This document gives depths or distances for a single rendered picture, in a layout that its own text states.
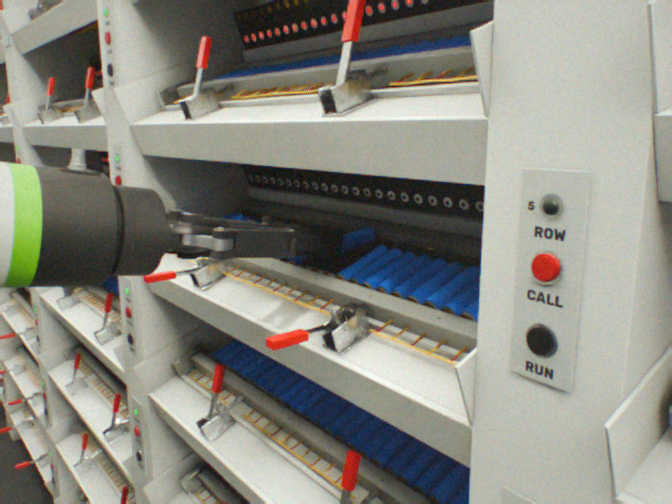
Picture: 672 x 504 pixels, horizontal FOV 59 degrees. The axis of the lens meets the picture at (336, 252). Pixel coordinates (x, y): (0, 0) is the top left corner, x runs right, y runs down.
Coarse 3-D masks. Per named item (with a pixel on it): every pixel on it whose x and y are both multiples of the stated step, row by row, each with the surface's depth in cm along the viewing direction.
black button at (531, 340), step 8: (536, 328) 34; (528, 336) 34; (536, 336) 33; (544, 336) 33; (528, 344) 34; (536, 344) 34; (544, 344) 33; (552, 344) 33; (536, 352) 34; (544, 352) 33
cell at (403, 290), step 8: (432, 264) 56; (440, 264) 56; (424, 272) 55; (432, 272) 56; (408, 280) 55; (416, 280) 55; (424, 280) 55; (400, 288) 54; (408, 288) 54; (416, 288) 54; (400, 296) 54
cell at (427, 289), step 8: (456, 264) 55; (440, 272) 54; (448, 272) 54; (456, 272) 54; (432, 280) 54; (440, 280) 54; (448, 280) 54; (424, 288) 53; (432, 288) 53; (408, 296) 53; (416, 296) 52; (424, 296) 52
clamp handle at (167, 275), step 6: (198, 264) 71; (186, 270) 71; (192, 270) 71; (198, 270) 71; (144, 276) 68; (150, 276) 67; (156, 276) 68; (162, 276) 68; (168, 276) 69; (174, 276) 69; (150, 282) 68
